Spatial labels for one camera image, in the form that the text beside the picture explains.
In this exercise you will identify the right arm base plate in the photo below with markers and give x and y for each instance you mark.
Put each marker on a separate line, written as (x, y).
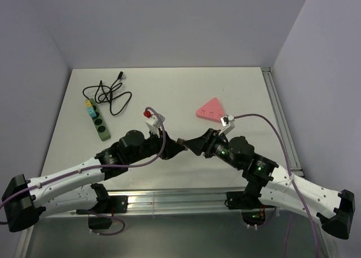
(240, 201)

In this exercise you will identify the aluminium rail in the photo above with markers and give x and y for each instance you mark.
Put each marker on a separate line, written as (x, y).
(142, 202)
(294, 161)

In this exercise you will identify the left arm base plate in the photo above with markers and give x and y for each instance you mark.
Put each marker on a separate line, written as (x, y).
(111, 205)

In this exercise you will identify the aluminium front rail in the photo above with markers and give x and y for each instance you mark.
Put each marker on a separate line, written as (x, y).
(142, 202)

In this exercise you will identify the blue plug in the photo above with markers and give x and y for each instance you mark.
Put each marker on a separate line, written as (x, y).
(91, 112)

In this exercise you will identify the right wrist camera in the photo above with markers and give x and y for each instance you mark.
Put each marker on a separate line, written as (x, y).
(228, 124)

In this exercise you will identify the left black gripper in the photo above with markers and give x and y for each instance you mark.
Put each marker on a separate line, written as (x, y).
(171, 147)

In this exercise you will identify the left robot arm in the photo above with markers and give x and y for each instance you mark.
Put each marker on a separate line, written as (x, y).
(26, 201)

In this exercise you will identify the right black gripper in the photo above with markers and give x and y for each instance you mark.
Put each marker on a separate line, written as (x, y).
(209, 138)

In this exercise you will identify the yellow plug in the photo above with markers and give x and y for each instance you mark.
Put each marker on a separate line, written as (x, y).
(88, 104)

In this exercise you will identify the aluminium right rail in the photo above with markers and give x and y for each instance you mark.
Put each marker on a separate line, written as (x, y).
(294, 161)

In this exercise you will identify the pink plug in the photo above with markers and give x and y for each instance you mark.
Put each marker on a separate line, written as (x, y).
(181, 142)

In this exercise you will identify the pink triangular power strip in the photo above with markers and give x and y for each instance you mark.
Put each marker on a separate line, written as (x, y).
(212, 111)

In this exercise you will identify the green power strip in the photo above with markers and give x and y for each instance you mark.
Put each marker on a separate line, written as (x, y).
(99, 123)

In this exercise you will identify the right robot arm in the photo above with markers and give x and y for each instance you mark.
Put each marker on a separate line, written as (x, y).
(270, 184)

